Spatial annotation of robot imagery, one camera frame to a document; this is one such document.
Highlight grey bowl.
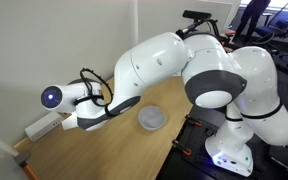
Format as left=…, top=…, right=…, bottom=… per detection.
left=137, top=105, right=167, bottom=132

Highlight black clamp orange tips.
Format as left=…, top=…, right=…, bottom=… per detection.
left=184, top=114, right=203, bottom=128
left=171, top=139, right=193, bottom=157

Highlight white rectangular box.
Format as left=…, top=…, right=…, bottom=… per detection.
left=24, top=112, right=65, bottom=143

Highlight person in dark clothes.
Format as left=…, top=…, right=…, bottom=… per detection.
left=234, top=0, right=272, bottom=38

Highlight black office chair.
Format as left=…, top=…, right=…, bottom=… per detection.
left=253, top=0, right=288, bottom=43

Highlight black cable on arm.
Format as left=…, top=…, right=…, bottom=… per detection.
left=73, top=67, right=115, bottom=118

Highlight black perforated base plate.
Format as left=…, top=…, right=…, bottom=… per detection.
left=158, top=106, right=285, bottom=180

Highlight black camera on mount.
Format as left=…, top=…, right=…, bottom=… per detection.
left=182, top=9, right=213, bottom=20

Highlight grey table bracket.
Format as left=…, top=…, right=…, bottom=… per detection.
left=13, top=150, right=32, bottom=168

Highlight orange clamp handle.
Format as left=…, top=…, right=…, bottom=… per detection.
left=23, top=164, right=39, bottom=180

